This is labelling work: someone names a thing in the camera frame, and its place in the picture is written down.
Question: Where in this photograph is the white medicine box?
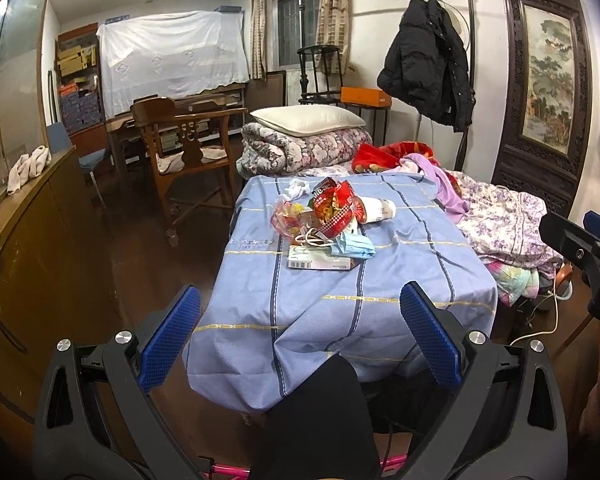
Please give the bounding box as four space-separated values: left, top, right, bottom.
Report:
287 245 354 271

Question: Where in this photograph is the blue face mask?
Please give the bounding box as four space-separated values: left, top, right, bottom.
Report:
330 232 376 260

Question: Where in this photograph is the clear candy wrapper bag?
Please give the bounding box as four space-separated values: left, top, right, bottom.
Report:
271 200 317 240

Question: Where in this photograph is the white paper cup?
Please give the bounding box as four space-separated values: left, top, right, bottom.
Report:
360 197 396 223

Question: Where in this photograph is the red snack wrapper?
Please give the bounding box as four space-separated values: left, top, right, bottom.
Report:
309 177 366 240

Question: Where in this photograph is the purple floral duvet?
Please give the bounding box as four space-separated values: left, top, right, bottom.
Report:
452 171 562 278

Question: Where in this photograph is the pastel tie-dye bedding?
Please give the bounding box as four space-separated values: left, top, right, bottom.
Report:
486 261 540 307

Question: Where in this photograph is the light blue checked bedsheet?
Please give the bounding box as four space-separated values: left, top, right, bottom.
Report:
183 174 498 413

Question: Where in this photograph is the lilac garment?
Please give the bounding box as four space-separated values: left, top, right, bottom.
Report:
400 153 469 224

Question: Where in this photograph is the brown wooden cabinet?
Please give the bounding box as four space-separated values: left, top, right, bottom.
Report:
0 150 123 455

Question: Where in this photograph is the dark carved framed painting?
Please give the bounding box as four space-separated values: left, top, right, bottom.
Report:
492 0 592 217

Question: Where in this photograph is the wooden armchair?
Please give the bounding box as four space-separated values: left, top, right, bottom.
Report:
131 96 246 236

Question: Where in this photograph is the white crumpled tissue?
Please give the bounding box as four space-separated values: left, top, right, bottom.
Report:
280 178 311 202

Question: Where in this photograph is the folded floral grey quilt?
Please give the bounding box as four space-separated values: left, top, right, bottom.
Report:
236 122 372 179

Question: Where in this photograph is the wooden desk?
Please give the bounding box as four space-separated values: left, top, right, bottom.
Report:
104 81 249 196

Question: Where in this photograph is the red patterned blanket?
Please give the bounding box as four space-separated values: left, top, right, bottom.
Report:
351 141 439 174

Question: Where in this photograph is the white cloth on cabinet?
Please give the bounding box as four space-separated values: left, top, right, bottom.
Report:
7 145 52 195

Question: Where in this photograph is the blue chair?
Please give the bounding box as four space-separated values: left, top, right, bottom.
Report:
46 120 112 210

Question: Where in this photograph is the black puffer jacket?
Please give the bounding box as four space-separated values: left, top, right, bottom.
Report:
377 0 474 132

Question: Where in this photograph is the cream pillow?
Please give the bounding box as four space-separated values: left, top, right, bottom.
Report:
250 104 366 138

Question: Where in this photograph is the orange box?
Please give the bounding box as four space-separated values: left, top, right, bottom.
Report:
340 87 392 108

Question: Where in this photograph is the bookshelf with boxes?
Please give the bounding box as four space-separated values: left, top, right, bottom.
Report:
55 23 105 134

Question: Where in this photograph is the white lace cover cloth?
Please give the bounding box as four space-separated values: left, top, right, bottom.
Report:
97 11 249 119

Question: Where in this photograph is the black round stool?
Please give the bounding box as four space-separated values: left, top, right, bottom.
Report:
297 44 343 105

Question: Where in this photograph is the beige patterned curtain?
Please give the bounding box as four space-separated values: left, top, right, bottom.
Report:
316 0 352 70

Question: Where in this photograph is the white power cable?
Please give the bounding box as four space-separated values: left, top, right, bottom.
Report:
508 288 564 348

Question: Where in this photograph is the pink strap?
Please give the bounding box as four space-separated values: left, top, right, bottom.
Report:
201 454 409 480

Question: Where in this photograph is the black metal bed frame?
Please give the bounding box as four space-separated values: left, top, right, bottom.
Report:
296 0 479 174

